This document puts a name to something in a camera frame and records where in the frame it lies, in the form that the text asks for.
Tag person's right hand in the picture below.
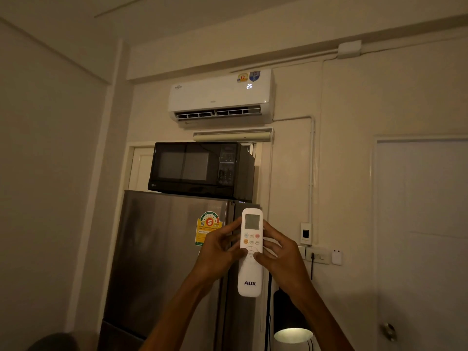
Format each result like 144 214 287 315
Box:
253 219 313 294

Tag person's left hand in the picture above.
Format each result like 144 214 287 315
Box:
197 219 250 287

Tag white air conditioner remote control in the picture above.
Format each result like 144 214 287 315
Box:
238 208 264 298

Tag person's left forearm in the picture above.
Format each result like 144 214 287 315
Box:
140 278 221 351

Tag person's right forearm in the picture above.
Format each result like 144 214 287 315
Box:
289 281 354 351

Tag yellow green energy label sticker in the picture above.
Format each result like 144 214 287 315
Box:
195 211 223 247

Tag black lamp pole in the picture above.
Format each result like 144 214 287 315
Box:
264 271 273 351

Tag black lamp shade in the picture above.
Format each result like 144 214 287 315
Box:
273 288 314 344

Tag grey steel refrigerator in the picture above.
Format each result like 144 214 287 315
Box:
97 189 261 351

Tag black microwave oven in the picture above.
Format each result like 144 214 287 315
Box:
148 142 256 202

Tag fluorescent tube light fixture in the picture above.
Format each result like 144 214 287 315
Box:
193 128 274 143

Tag white door behind refrigerator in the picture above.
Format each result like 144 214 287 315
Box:
127 143 157 193

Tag metal door knob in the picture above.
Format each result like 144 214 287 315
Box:
380 322 398 342

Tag white junction box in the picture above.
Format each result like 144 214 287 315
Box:
337 39 363 59

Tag white wall power outlet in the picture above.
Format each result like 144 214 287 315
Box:
306 246 331 266

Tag white wall cable conduit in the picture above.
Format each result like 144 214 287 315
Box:
272 115 316 225

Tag white wall air conditioner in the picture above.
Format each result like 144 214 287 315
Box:
168 68 276 125

